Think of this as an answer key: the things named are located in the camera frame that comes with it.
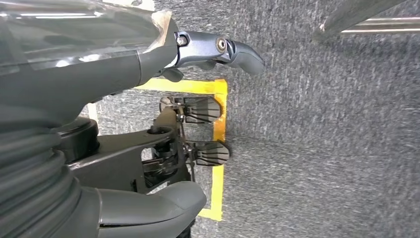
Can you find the yellow floor tape square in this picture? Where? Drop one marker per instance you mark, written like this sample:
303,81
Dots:
218,187

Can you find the stainless steel table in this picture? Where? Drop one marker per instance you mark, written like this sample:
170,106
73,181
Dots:
377,25

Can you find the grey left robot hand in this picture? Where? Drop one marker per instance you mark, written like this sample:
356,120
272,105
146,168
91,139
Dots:
82,75

